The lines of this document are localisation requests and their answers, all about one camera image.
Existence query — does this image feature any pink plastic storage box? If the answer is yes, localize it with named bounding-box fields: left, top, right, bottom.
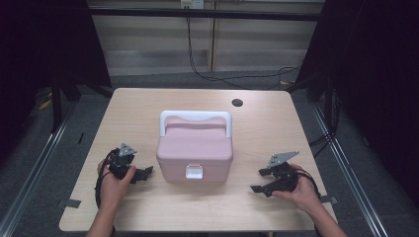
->
left=155, top=110, right=235, bottom=185

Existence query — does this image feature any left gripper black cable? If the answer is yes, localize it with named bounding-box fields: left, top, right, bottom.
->
left=94, top=148, right=121, bottom=237

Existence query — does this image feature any grey tape piece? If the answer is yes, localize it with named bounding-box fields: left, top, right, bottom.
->
left=319, top=195, right=339, bottom=205
left=56, top=197, right=82, bottom=209

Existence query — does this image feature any black metal stand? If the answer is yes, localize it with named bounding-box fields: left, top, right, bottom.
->
left=309, top=73, right=342, bottom=159

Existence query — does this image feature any white wall power outlet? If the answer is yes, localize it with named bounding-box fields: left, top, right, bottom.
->
left=180, top=0, right=206, bottom=10

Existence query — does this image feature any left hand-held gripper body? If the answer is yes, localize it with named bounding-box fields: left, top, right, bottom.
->
left=104, top=142, right=138, bottom=182

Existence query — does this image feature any black wall cable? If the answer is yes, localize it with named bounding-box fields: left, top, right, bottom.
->
left=186, top=16, right=301, bottom=91

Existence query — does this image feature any metal floor rail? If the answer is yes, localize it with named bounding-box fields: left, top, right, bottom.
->
left=0, top=108, right=78, bottom=237
left=310, top=103, right=389, bottom=237

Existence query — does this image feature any person's left hand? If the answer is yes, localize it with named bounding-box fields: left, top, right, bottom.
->
left=97, top=159, right=137, bottom=212

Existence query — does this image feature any person's right hand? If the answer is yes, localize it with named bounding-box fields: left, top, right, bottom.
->
left=271, top=163, right=323, bottom=216

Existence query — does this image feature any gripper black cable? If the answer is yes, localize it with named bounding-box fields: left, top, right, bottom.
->
left=293, top=167, right=323, bottom=199
left=94, top=148, right=121, bottom=237

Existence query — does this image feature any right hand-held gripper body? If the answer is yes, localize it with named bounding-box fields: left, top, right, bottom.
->
left=262, top=150, right=300, bottom=197

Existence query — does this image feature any dark curtain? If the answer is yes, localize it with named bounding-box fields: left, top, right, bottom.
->
left=0, top=0, right=113, bottom=159
left=294, top=0, right=419, bottom=205

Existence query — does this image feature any black horizontal bar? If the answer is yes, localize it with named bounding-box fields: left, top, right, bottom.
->
left=88, top=8, right=323, bottom=23

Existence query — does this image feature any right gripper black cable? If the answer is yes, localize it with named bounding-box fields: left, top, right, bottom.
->
left=293, top=167, right=323, bottom=199

